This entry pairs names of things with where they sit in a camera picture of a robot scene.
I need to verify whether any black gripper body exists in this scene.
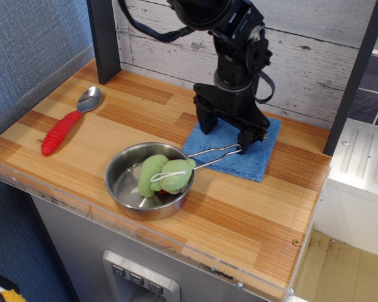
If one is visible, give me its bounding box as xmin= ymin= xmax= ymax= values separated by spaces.
xmin=193 ymin=83 xmax=270 ymax=142

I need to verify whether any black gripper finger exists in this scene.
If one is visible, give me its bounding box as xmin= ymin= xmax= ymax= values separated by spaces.
xmin=238 ymin=130 xmax=258 ymax=154
xmin=197 ymin=106 xmax=218 ymax=135

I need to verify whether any blue towel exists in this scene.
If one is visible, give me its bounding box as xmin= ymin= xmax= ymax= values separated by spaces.
xmin=182 ymin=118 xmax=282 ymax=182

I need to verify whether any red handled metal spoon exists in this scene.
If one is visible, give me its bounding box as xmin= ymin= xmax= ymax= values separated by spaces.
xmin=41 ymin=86 xmax=102 ymax=156

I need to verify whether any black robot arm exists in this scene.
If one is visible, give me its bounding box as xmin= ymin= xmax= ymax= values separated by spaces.
xmin=170 ymin=1 xmax=275 ymax=154

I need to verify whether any green plush toy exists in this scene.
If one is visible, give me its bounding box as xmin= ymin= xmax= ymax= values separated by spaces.
xmin=138 ymin=154 xmax=196 ymax=198

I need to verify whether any white ridged cabinet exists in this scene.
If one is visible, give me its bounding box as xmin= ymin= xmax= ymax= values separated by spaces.
xmin=314 ymin=119 xmax=378 ymax=255

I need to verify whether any clear acrylic edge guard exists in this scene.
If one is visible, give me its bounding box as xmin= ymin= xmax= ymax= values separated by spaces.
xmin=0 ymin=148 xmax=330 ymax=301

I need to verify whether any silver button panel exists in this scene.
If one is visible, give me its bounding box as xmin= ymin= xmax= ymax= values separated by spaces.
xmin=103 ymin=250 xmax=181 ymax=301

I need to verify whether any yellow object at corner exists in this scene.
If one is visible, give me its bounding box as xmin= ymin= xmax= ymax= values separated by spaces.
xmin=1 ymin=290 xmax=26 ymax=302

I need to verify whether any steel pan with wire handle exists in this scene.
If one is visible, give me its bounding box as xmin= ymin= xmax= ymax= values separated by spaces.
xmin=105 ymin=142 xmax=241 ymax=220

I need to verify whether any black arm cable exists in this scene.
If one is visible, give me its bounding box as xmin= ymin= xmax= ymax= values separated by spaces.
xmin=116 ymin=0 xmax=277 ymax=104

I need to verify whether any dark grey right post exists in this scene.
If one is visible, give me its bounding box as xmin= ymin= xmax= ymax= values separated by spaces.
xmin=323 ymin=1 xmax=378 ymax=156

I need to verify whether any dark grey post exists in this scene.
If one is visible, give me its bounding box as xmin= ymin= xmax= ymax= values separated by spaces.
xmin=323 ymin=1 xmax=378 ymax=156
xmin=86 ymin=0 xmax=121 ymax=84

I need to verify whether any dark grey left post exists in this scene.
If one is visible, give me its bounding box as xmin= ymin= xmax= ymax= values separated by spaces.
xmin=86 ymin=0 xmax=121 ymax=84

